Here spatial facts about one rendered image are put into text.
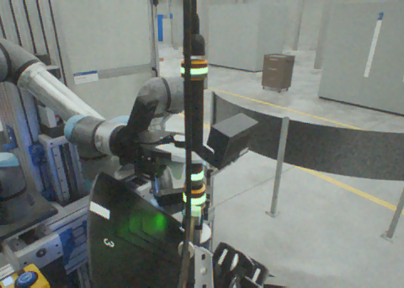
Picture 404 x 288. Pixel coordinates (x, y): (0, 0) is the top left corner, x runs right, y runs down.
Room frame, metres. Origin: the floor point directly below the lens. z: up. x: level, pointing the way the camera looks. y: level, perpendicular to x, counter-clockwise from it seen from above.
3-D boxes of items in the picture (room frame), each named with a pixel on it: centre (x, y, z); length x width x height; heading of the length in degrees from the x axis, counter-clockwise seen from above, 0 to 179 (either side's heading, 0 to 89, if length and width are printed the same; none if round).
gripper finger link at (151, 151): (0.47, 0.07, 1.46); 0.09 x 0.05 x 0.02; 51
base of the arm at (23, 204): (0.82, 0.68, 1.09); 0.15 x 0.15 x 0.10
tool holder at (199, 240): (0.45, 0.00, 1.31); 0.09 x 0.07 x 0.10; 175
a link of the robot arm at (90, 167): (0.61, 0.24, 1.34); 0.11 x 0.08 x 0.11; 168
